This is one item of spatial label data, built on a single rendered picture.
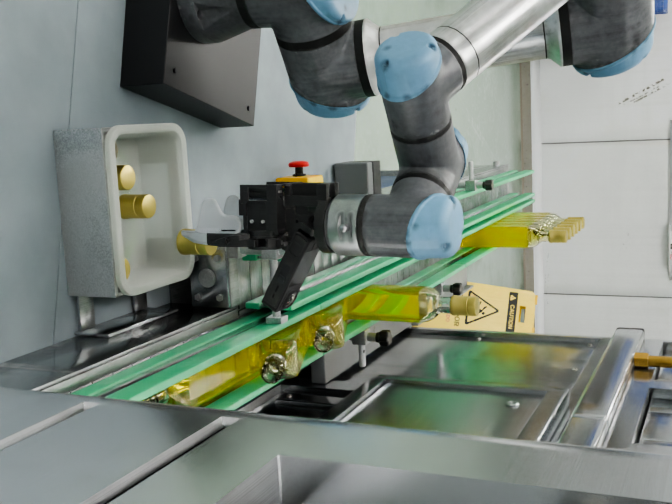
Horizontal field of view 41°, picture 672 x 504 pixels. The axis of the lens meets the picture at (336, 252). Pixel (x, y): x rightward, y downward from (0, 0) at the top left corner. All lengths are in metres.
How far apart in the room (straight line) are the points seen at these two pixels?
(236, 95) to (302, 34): 0.22
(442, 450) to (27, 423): 0.16
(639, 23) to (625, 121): 5.82
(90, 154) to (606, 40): 0.72
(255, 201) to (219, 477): 0.84
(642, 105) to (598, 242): 1.09
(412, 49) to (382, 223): 0.20
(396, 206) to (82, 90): 0.48
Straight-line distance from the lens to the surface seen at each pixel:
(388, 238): 1.03
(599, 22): 1.31
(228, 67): 1.46
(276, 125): 1.75
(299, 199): 1.10
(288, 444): 0.30
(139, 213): 1.27
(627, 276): 7.26
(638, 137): 7.13
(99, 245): 1.20
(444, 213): 1.01
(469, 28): 1.08
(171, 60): 1.32
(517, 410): 1.42
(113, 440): 0.32
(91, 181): 1.20
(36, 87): 1.21
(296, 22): 1.30
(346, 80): 1.34
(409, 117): 1.03
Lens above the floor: 1.56
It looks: 24 degrees down
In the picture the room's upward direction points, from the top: 91 degrees clockwise
